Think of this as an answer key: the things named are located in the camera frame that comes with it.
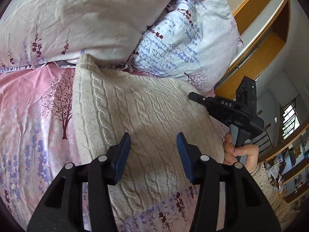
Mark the person's right hand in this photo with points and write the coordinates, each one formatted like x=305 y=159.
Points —
x=249 y=150

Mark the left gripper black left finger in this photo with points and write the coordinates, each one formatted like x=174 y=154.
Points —
x=60 y=209

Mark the orange wooden headboard frame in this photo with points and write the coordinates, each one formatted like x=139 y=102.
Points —
x=264 y=27

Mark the beige cable-knit sweater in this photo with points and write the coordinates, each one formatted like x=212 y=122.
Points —
x=108 y=103

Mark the beige fuzzy right sleeve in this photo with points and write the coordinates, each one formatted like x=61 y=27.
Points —
x=283 y=211

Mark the pink white tree-print pillow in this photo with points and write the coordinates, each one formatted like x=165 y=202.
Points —
x=35 y=32

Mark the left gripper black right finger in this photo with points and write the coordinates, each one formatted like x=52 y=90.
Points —
x=246 y=207

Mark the wooden shelf with clutter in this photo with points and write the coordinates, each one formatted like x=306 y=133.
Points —
x=286 y=164

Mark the white lavender-print pillow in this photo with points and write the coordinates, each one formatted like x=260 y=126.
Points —
x=193 y=40

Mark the black metal chair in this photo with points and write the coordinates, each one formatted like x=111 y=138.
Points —
x=263 y=141

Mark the pink lavender floral duvet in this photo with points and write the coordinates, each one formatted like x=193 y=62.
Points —
x=35 y=146

